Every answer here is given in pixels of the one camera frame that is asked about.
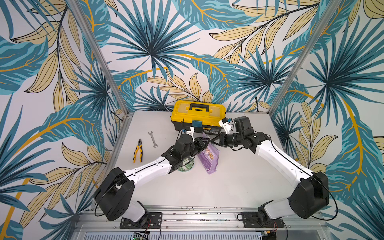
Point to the silver open-end wrench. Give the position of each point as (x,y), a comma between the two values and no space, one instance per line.
(155,145)

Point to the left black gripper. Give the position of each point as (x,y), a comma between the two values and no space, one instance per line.
(196,144)

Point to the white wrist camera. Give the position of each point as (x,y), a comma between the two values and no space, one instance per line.
(189,132)
(227,125)

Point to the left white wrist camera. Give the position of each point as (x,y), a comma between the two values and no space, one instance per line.
(189,132)

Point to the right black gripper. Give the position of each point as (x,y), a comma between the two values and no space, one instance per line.
(223,139)

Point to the purple oats bag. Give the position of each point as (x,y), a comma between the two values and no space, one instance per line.
(209,158)

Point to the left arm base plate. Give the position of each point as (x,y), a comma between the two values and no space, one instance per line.
(151,220)

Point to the left aluminium frame post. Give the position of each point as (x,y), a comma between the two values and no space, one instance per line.
(87,31)

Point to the yellow black pliers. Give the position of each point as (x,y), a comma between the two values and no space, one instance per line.
(138,153)

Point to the right aluminium frame post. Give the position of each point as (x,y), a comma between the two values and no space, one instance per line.
(314,34)

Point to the yellow black plastic toolbox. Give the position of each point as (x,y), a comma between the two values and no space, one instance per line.
(202,117)

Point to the aluminium frame post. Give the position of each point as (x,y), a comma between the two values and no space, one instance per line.
(87,31)
(314,34)

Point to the aluminium mounting rail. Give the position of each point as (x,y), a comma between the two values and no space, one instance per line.
(188,218)

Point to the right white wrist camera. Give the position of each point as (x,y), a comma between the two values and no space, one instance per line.
(227,125)

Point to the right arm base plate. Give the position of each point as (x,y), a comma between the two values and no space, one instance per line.
(259,220)

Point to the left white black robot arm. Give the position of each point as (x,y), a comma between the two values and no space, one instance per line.
(114,196)

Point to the green leaf pattern bowl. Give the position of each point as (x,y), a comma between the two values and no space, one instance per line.
(187,164)

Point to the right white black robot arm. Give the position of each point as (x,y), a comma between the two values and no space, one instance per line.
(311,190)

